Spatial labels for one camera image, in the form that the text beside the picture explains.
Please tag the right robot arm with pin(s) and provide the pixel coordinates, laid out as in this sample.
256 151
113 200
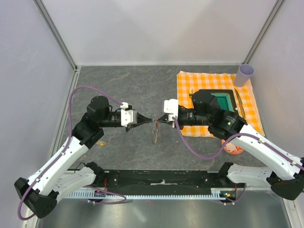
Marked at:
283 172

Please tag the slotted cable duct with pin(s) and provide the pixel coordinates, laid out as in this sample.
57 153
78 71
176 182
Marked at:
92 194

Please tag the orange checkered cloth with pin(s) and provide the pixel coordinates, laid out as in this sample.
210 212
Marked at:
197 81

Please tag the gold knife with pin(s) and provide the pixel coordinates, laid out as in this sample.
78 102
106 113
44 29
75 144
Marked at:
240 104

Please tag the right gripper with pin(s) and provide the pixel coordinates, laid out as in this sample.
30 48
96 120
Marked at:
170 121

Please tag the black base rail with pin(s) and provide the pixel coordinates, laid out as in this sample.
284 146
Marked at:
141 182

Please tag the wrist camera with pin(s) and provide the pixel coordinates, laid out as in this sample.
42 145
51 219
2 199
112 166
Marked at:
171 106
128 115

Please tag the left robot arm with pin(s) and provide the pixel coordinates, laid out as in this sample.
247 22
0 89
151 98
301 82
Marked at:
44 189

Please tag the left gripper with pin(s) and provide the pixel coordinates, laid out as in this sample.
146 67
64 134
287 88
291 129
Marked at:
140 117

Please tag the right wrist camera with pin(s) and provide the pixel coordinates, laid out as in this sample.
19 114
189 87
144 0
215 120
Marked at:
171 106

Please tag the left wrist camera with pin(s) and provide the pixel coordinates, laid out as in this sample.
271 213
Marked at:
128 115

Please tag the lilac cup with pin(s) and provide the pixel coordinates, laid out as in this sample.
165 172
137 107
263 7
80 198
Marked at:
245 71

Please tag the green square plate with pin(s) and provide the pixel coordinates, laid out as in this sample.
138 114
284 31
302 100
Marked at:
226 99

